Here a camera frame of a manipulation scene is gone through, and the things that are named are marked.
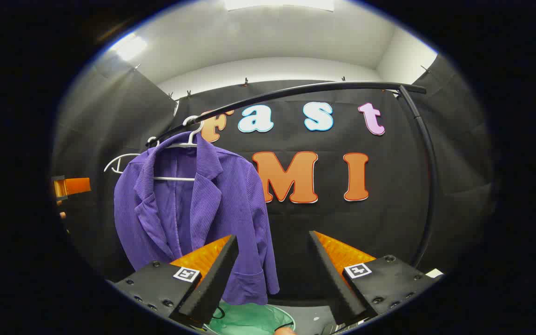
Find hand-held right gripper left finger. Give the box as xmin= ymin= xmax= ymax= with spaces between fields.
xmin=107 ymin=234 xmax=240 ymax=328

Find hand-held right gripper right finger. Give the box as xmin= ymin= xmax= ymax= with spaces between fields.
xmin=308 ymin=230 xmax=445 ymax=326

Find green laundry hamper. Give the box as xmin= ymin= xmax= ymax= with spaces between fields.
xmin=203 ymin=300 xmax=296 ymax=335

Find purple ribbed jacket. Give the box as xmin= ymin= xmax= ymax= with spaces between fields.
xmin=114 ymin=131 xmax=280 ymax=306

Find white clothes hanger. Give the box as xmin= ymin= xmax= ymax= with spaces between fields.
xmin=153 ymin=115 xmax=205 ymax=183
xmin=104 ymin=136 xmax=159 ymax=175

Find black backdrop cloth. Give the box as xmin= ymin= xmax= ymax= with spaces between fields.
xmin=52 ymin=54 xmax=496 ymax=303

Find ceiling light panel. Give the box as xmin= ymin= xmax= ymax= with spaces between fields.
xmin=109 ymin=33 xmax=148 ymax=62

